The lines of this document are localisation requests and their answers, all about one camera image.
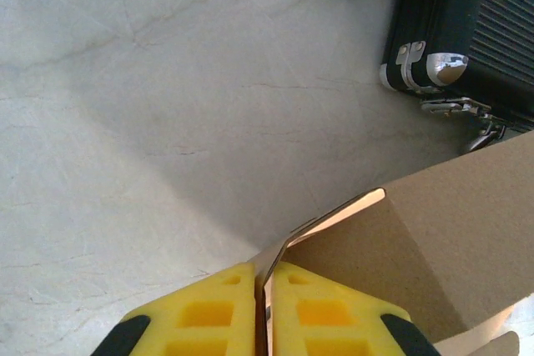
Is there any brown cardboard folding box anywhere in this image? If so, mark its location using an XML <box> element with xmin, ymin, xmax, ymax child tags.
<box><xmin>253</xmin><ymin>129</ymin><xmax>534</xmax><ymax>356</ymax></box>

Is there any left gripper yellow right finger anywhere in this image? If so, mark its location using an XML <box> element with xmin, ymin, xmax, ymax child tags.
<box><xmin>265</xmin><ymin>261</ymin><xmax>444</xmax><ymax>356</ymax></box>

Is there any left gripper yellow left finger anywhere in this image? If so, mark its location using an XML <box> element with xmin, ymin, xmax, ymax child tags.
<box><xmin>89</xmin><ymin>262</ymin><xmax>258</xmax><ymax>356</ymax></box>

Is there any black hard case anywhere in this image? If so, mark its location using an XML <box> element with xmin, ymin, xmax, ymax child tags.
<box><xmin>378</xmin><ymin>0</ymin><xmax>534</xmax><ymax>153</ymax></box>

